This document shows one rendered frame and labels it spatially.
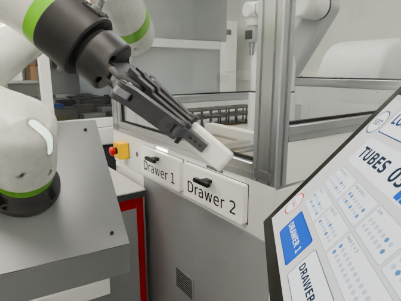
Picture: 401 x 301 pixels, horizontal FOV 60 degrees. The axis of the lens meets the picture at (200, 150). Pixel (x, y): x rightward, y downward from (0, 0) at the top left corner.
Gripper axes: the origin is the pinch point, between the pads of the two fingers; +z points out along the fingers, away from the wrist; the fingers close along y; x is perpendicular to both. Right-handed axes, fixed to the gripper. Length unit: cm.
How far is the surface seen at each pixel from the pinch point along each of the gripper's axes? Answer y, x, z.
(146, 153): 77, 41, -13
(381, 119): 7.2, -17.6, 16.6
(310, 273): -12.2, -0.3, 16.5
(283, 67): 35.0, -14.6, 2.8
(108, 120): 136, 67, -46
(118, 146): 90, 52, -25
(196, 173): 53, 25, 5
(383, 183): -7.8, -11.8, 16.6
